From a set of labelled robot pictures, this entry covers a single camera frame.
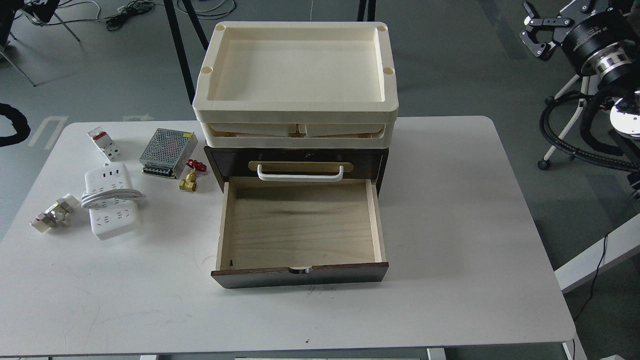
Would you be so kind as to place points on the open wooden drawer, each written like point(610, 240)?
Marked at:
point(299, 233)

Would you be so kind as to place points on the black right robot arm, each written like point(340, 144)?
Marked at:
point(624, 116)

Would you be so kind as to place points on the cream plastic tray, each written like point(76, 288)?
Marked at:
point(298, 73)
point(298, 135)

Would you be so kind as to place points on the cream plastic tray lower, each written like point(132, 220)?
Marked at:
point(298, 135)

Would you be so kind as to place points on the white power strip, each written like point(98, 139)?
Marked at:
point(111, 201)

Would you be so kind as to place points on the white drawer handle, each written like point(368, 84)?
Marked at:
point(300, 177)

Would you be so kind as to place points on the metal mesh power supply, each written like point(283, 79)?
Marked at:
point(167, 152)

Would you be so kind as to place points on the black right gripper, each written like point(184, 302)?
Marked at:
point(598, 40)

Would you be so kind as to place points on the cream plastic tray top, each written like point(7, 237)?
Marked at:
point(298, 73)

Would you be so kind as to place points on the brass valve red handle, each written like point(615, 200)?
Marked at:
point(189, 183)

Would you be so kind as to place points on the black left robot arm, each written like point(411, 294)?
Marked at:
point(19, 123)

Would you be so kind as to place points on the white red circuit breaker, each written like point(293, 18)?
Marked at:
point(105, 143)

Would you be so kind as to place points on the black table leg frame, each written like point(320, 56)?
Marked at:
point(179, 46)

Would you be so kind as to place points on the white plug adapter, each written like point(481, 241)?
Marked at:
point(57, 215)

